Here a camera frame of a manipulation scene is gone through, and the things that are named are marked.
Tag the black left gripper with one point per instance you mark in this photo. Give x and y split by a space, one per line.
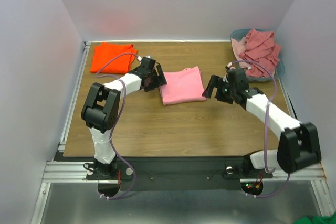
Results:
160 81

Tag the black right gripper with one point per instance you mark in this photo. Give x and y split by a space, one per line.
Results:
219 93

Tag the light pink t shirt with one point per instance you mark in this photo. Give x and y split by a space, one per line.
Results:
182 86

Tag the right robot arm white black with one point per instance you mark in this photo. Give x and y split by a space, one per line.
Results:
275 120

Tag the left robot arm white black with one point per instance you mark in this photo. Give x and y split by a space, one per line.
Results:
103 107

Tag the folded orange t shirt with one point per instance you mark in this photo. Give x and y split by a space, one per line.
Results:
105 52

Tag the pale pink garment in basket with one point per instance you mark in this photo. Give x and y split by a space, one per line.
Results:
238 48

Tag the dusty rose t shirt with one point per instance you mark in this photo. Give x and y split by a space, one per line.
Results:
260 47

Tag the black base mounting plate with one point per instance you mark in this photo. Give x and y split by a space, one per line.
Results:
174 174

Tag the green cloth at corner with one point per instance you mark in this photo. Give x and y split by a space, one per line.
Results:
316 220

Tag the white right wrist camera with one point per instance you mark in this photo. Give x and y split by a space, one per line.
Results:
230 66

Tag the left aluminium frame rail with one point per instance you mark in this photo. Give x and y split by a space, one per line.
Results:
69 169

